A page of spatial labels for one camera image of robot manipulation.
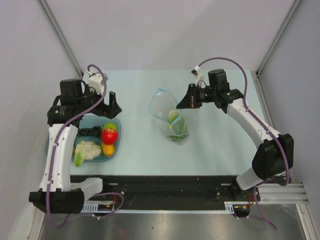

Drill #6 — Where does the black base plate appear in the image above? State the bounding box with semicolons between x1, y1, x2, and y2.
102;175;260;211

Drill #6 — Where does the red apple toy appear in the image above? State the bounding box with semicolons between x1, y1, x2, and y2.
100;128;118;145

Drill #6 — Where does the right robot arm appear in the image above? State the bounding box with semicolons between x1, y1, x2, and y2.
176;66;294;201

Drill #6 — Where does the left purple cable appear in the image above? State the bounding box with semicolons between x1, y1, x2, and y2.
46;63;125;229

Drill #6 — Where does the aluminium frame rail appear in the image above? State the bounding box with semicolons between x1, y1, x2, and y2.
258;183;308;204

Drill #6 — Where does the green apple toy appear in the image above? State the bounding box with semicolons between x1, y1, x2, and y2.
102;122;118;131

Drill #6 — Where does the black grape bunch toy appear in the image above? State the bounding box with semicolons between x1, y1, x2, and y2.
77;125;102;137

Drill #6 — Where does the purple cable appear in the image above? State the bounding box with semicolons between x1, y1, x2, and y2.
46;63;125;229
197;57;291;231

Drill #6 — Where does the white cauliflower toy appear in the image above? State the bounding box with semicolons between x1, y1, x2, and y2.
74;140;102;167

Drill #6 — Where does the white cable duct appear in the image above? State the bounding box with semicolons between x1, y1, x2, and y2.
80;202;235;215

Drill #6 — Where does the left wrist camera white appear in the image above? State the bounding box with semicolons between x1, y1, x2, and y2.
87;71;108;95

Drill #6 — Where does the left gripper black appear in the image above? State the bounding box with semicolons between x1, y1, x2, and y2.
78;84;122;119

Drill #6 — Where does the orange fruit toy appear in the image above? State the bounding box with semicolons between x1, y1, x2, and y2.
101;144;116;158

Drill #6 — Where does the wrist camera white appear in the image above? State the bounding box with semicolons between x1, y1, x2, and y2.
190;65;204;87
87;71;108;95

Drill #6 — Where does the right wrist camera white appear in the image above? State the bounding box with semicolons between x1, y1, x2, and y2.
190;65;204;87

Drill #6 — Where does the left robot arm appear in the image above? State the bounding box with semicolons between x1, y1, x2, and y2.
28;74;122;215

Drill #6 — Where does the teal plastic tray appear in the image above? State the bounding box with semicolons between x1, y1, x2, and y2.
44;115;123;164

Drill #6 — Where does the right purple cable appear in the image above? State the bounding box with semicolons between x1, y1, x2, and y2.
197;57;291;231

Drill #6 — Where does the green lettuce toy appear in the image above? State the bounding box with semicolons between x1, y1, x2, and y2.
168;109;188;142

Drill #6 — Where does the clear zip top bag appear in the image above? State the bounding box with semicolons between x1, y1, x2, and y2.
148;88;189;145

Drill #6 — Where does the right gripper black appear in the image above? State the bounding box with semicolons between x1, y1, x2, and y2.
176;83;217;110

